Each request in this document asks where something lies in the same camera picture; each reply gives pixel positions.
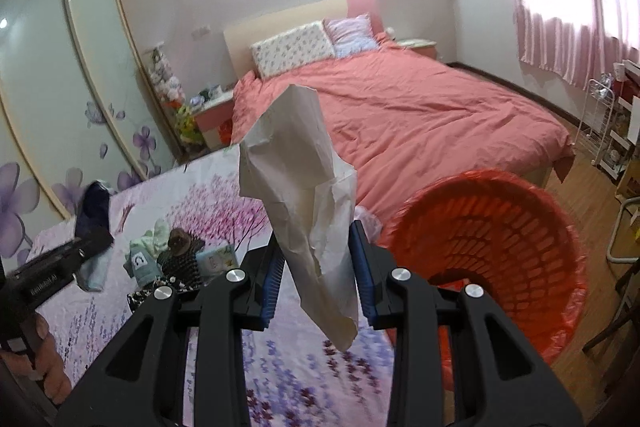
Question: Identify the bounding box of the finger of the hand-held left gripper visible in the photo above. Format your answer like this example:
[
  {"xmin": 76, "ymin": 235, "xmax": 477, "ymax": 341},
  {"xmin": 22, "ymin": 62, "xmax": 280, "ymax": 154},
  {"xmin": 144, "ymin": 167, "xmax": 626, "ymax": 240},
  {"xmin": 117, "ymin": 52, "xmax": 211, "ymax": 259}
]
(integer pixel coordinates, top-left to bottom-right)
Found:
[{"xmin": 70, "ymin": 227, "xmax": 115, "ymax": 264}]

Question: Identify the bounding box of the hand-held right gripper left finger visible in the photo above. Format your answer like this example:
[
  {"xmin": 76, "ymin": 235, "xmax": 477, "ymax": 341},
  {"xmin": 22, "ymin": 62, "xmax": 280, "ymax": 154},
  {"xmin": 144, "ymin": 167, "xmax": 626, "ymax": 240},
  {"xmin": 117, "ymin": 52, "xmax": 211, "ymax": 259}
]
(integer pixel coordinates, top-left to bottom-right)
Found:
[{"xmin": 55, "ymin": 232, "xmax": 288, "ymax": 427}]

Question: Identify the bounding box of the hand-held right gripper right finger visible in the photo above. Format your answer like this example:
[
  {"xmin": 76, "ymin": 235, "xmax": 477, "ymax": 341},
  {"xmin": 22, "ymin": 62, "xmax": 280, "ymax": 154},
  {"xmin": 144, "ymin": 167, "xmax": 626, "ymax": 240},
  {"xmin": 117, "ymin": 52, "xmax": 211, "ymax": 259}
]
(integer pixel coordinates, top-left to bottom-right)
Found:
[{"xmin": 349, "ymin": 219, "xmax": 586, "ymax": 427}]

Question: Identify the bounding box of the grey plastic mailing bag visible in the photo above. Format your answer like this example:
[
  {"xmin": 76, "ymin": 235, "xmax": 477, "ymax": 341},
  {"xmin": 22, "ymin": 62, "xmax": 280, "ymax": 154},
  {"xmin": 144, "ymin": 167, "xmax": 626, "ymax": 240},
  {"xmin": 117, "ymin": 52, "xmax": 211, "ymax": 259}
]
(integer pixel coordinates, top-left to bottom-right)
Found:
[{"xmin": 74, "ymin": 180, "xmax": 112, "ymax": 293}]

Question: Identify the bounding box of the pale green packet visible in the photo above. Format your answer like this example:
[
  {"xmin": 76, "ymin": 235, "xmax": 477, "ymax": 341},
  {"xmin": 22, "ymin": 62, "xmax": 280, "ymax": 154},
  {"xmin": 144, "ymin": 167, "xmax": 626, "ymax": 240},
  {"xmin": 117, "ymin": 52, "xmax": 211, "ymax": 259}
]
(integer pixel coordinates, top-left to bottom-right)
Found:
[{"xmin": 129, "ymin": 219, "xmax": 168, "ymax": 290}]

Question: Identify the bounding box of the blue tissue packet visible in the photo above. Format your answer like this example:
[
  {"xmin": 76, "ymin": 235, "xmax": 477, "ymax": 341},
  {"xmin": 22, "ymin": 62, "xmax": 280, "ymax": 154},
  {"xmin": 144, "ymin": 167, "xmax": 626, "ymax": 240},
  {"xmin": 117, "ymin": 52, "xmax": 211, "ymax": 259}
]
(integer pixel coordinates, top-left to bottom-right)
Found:
[{"xmin": 196, "ymin": 244, "xmax": 240, "ymax": 280}]

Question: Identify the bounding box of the black floral cloth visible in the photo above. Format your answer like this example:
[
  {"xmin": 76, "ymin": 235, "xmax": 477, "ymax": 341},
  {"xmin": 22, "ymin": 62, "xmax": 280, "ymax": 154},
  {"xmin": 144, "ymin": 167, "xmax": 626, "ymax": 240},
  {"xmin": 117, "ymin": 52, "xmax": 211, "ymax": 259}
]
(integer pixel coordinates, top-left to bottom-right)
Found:
[{"xmin": 127, "ymin": 252, "xmax": 207, "ymax": 314}]

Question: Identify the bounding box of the cream paper bag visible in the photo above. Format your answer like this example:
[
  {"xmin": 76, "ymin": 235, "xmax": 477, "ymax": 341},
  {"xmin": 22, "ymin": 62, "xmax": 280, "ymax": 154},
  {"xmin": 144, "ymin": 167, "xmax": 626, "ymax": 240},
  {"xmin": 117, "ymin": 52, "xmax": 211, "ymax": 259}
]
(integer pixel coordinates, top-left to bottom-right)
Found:
[{"xmin": 238, "ymin": 84, "xmax": 360, "ymax": 352}]

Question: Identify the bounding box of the orange plastic basket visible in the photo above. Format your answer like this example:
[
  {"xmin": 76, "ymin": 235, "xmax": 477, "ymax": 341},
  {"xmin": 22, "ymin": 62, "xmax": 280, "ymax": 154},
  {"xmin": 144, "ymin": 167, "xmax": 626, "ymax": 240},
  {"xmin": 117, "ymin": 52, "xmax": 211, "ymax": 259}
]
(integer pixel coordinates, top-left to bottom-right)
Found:
[{"xmin": 385, "ymin": 187, "xmax": 576, "ymax": 348}]

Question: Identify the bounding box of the red mesh waste basket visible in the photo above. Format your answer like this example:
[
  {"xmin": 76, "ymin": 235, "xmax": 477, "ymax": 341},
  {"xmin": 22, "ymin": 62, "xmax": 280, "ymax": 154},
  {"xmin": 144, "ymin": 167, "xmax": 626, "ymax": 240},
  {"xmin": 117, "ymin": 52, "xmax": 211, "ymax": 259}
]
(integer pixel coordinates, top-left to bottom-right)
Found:
[{"xmin": 375, "ymin": 168, "xmax": 590, "ymax": 370}]

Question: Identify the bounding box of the person's left hand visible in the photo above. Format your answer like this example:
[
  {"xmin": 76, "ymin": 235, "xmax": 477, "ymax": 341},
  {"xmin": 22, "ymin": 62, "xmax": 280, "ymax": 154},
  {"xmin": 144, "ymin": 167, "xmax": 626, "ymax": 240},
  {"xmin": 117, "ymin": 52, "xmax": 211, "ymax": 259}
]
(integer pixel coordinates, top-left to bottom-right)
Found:
[{"xmin": 29, "ymin": 313, "xmax": 73, "ymax": 407}]

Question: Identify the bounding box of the floral printed tablecloth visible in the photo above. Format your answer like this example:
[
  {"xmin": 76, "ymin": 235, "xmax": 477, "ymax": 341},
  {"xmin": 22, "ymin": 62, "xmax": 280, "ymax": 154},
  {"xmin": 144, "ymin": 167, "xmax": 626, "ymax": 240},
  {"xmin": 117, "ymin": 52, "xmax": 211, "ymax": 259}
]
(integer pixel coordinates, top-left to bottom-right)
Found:
[{"xmin": 20, "ymin": 144, "xmax": 401, "ymax": 427}]

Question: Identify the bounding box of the pink nightstand with clutter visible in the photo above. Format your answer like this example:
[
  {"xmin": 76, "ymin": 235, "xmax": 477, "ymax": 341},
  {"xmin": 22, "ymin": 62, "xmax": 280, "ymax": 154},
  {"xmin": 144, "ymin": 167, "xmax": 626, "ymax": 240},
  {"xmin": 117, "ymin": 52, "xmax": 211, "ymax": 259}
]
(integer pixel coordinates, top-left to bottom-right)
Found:
[{"xmin": 192, "ymin": 99, "xmax": 236, "ymax": 148}]

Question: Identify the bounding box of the sliding door flower wardrobe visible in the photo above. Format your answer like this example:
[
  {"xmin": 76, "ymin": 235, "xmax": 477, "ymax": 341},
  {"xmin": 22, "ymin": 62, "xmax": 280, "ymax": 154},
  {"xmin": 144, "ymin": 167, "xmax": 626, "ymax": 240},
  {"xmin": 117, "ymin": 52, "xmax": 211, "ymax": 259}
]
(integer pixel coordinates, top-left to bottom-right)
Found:
[{"xmin": 0, "ymin": 0, "xmax": 186, "ymax": 268}]

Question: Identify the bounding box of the column of plush toys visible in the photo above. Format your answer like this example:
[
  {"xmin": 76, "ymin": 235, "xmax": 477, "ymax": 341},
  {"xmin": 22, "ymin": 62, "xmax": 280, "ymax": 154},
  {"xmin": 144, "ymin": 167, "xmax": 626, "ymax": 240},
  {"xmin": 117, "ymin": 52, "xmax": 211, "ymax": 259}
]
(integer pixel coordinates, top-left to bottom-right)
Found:
[{"xmin": 145, "ymin": 44, "xmax": 206, "ymax": 148}]

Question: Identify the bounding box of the pink bed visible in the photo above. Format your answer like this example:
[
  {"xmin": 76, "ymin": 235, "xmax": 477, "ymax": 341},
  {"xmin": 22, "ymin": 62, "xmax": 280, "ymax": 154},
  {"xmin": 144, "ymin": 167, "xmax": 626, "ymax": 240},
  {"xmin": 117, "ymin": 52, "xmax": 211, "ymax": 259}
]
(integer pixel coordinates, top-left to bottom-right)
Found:
[{"xmin": 231, "ymin": 34, "xmax": 576, "ymax": 228}]

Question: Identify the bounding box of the white floral pillow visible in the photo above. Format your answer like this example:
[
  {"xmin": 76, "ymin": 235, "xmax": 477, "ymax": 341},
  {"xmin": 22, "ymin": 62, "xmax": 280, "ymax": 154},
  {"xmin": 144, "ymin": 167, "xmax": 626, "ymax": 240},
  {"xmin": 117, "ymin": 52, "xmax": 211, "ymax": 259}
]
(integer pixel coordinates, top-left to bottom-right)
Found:
[{"xmin": 250, "ymin": 21, "xmax": 337, "ymax": 80}]

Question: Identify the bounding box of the pink nightstand with paper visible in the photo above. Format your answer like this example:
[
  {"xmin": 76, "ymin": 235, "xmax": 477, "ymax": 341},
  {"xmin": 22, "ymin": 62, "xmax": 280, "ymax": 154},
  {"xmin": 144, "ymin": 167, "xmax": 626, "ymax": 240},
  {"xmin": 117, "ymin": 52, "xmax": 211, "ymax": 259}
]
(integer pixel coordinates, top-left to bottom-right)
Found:
[{"xmin": 395, "ymin": 38, "xmax": 438, "ymax": 60}]

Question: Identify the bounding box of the pink striped pillow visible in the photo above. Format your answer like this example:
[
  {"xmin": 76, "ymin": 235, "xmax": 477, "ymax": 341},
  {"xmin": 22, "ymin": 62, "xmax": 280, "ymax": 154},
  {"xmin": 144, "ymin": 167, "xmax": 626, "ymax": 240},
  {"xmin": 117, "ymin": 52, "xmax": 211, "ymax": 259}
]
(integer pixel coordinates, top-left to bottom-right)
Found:
[{"xmin": 324, "ymin": 13, "xmax": 381, "ymax": 58}]

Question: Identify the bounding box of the cream and pink headboard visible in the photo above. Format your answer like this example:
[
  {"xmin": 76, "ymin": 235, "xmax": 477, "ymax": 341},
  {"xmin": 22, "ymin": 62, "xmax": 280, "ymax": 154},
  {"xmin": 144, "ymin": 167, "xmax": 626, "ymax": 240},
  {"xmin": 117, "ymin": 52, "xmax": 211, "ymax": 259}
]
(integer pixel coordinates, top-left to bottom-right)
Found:
[{"xmin": 223, "ymin": 0, "xmax": 386, "ymax": 80}]

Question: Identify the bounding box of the white storage shelf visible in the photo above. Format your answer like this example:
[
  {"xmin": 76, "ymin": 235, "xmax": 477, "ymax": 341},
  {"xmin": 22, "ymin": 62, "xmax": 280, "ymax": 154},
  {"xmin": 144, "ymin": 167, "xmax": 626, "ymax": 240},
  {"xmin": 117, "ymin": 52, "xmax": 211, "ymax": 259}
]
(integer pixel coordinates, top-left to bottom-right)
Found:
[{"xmin": 602, "ymin": 62, "xmax": 640, "ymax": 182}]

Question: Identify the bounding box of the white pipe frame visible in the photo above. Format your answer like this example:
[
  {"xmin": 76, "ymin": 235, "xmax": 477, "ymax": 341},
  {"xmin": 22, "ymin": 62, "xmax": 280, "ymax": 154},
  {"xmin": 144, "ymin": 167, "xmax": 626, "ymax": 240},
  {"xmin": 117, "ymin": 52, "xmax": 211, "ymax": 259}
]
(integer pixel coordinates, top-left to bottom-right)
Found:
[{"xmin": 606, "ymin": 194, "xmax": 640, "ymax": 265}]

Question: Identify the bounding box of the white wire rack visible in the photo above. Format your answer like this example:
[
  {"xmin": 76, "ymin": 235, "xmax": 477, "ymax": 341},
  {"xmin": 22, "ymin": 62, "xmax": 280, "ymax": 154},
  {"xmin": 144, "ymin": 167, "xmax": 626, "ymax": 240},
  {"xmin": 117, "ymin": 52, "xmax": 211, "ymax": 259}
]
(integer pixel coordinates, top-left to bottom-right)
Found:
[{"xmin": 580, "ymin": 74, "xmax": 628, "ymax": 168}]

